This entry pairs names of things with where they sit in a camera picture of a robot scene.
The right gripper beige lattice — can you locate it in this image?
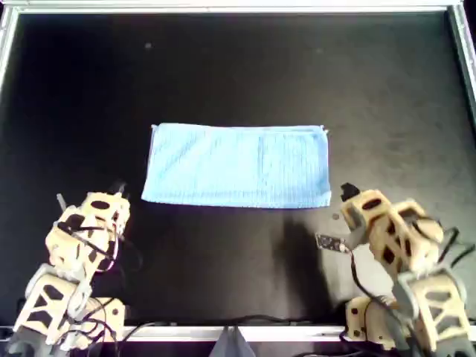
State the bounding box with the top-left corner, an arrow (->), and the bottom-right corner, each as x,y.
341,181 -> 446,276

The left gripper beige lattice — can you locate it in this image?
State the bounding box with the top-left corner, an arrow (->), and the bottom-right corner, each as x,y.
45,179 -> 131,279

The light blue microfiber cloth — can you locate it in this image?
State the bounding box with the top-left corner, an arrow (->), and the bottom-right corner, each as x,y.
141,123 -> 332,209

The gray right wrist camera mount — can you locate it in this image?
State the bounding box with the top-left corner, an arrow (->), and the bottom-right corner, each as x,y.
345,206 -> 369,248

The gray wrist camera mount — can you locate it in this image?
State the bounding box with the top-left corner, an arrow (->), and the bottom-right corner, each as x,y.
345,206 -> 369,248
55,192 -> 70,215

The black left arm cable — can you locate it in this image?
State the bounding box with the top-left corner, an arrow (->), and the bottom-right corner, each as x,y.
55,221 -> 144,274

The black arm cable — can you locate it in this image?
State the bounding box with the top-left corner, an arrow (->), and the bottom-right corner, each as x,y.
55,221 -> 144,274
416,217 -> 476,271

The right wrist camera circuit board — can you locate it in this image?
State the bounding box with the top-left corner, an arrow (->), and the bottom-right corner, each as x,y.
315,233 -> 353,256

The gray left wrist camera mount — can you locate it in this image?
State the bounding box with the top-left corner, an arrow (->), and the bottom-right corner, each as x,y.
55,192 -> 70,215

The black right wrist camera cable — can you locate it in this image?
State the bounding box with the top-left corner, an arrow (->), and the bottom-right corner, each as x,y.
347,249 -> 395,309

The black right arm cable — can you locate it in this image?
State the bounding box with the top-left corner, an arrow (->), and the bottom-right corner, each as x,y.
416,217 -> 476,271

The gray camera stand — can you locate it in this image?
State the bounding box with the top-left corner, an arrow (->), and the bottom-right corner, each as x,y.
208,324 -> 257,357

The aluminium table edge frame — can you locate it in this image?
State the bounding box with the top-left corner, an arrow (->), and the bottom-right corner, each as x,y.
0,0 -> 476,343

